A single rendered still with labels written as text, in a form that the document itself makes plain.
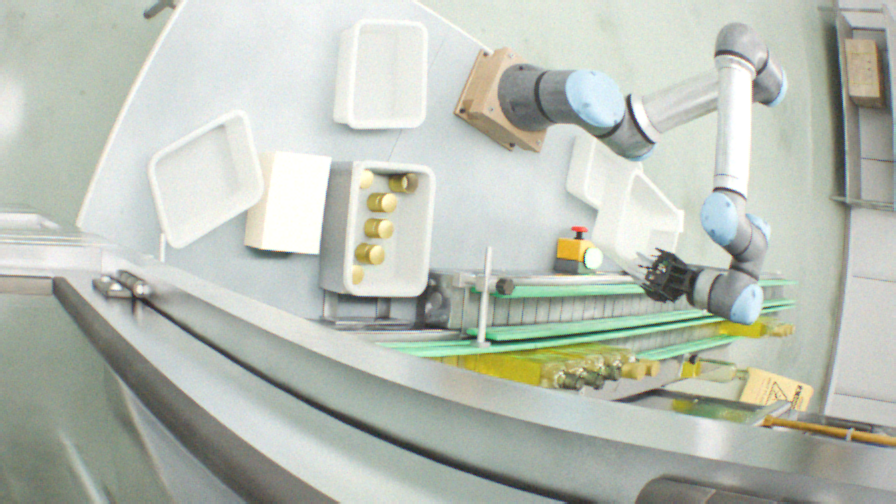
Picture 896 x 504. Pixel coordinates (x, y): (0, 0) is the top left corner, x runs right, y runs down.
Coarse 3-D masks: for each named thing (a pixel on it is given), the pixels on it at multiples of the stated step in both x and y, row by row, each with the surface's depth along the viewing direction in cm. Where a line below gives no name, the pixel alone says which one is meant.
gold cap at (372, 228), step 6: (366, 222) 153; (372, 222) 152; (378, 222) 151; (384, 222) 151; (390, 222) 152; (366, 228) 153; (372, 228) 152; (378, 228) 150; (384, 228) 151; (390, 228) 152; (366, 234) 153; (372, 234) 152; (378, 234) 151; (384, 234) 151; (390, 234) 152
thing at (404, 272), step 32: (352, 192) 143; (384, 192) 156; (416, 192) 156; (352, 224) 143; (416, 224) 156; (352, 256) 144; (416, 256) 155; (352, 288) 144; (384, 288) 150; (416, 288) 154
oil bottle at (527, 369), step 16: (496, 352) 153; (512, 352) 154; (480, 368) 154; (496, 368) 151; (512, 368) 148; (528, 368) 145; (544, 368) 143; (560, 368) 143; (528, 384) 145; (544, 384) 142
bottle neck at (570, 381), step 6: (564, 372) 142; (558, 378) 142; (564, 378) 141; (570, 378) 140; (576, 378) 139; (582, 378) 140; (558, 384) 142; (564, 384) 140; (570, 384) 139; (576, 384) 141; (582, 384) 140; (576, 390) 139
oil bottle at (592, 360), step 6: (534, 348) 161; (540, 348) 160; (546, 348) 159; (552, 348) 160; (558, 348) 160; (564, 348) 160; (558, 354) 156; (564, 354) 155; (570, 354) 154; (576, 354) 153; (582, 354) 153; (588, 354) 153; (594, 354) 153; (588, 360) 150; (594, 360) 150; (600, 360) 151; (588, 366) 150; (594, 366) 150
